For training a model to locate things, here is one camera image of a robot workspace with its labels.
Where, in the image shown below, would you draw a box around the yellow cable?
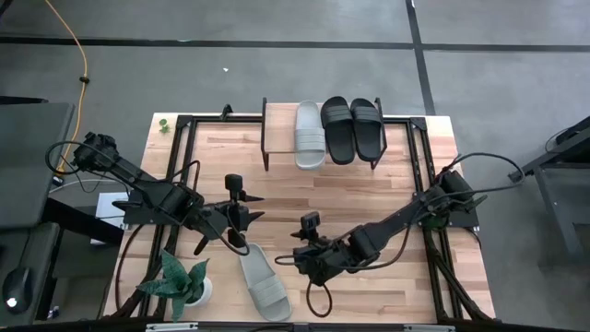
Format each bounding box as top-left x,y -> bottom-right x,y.
43,0 -> 89,172

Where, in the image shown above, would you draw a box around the black camera rig bar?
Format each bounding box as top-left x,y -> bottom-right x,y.
0,317 -> 590,332

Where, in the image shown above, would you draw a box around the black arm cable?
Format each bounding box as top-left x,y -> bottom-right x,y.
437,151 -> 525,195
44,140 -> 135,195

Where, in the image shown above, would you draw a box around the grey metal desk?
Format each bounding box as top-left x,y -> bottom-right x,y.
509,114 -> 590,269

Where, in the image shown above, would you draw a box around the black aluminium table frame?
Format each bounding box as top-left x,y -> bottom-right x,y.
103,101 -> 498,324

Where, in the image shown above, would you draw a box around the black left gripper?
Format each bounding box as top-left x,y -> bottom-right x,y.
202,173 -> 266,249

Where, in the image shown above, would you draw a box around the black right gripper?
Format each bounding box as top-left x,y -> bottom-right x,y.
293,239 -> 354,287

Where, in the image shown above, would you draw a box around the wooden shelf with black legs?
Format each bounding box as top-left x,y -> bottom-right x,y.
260,95 -> 388,172

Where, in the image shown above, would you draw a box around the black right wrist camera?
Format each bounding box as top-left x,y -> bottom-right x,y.
299,210 -> 323,234

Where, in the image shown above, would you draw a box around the black slide sandal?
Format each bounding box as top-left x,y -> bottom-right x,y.
348,97 -> 384,163
320,95 -> 357,166

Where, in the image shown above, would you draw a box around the black desk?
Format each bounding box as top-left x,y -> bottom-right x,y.
0,220 -> 61,326

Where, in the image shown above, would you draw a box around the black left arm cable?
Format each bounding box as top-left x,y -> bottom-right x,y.
44,140 -> 135,195

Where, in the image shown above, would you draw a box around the dark grey desk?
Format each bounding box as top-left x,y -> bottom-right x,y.
0,101 -> 75,231

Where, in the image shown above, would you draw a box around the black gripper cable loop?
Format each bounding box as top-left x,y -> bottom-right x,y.
305,279 -> 334,319

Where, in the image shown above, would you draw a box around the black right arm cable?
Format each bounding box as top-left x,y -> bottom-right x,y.
437,151 -> 525,195

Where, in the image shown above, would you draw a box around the grey slide sandal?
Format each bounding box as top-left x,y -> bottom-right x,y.
293,100 -> 327,172
237,243 -> 293,323

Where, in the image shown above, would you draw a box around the black computer mouse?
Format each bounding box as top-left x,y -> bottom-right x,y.
2,266 -> 34,315

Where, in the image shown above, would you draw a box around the green plant in white pot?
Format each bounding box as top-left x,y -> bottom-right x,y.
136,250 -> 214,323

